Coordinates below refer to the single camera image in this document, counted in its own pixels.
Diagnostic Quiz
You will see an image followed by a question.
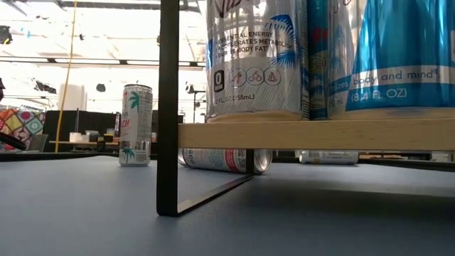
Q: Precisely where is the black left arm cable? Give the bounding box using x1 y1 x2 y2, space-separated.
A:
0 132 28 151

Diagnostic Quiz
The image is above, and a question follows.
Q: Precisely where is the black ceiling device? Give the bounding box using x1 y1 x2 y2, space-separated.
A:
0 25 14 46

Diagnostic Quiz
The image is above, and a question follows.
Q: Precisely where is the wooden shelf black metal frame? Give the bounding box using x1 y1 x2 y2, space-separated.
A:
156 0 455 217

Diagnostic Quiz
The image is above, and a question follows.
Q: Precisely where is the wooden desk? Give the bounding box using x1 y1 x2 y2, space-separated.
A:
48 140 120 147

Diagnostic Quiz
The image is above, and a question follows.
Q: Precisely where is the white column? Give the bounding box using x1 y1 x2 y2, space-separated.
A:
58 83 88 112

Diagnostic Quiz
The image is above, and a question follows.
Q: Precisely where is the white Celsius Arctic Vibe can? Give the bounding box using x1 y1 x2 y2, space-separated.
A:
205 0 311 124

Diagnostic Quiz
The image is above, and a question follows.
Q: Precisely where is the blue silver Red Bull can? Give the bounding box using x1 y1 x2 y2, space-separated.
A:
326 0 455 120
307 0 330 121

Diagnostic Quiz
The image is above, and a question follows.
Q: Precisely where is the black cabinet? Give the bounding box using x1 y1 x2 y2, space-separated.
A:
42 110 122 154

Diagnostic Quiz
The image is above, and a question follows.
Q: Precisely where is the colourful patterned cloth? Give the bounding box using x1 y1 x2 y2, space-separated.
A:
0 108 46 152

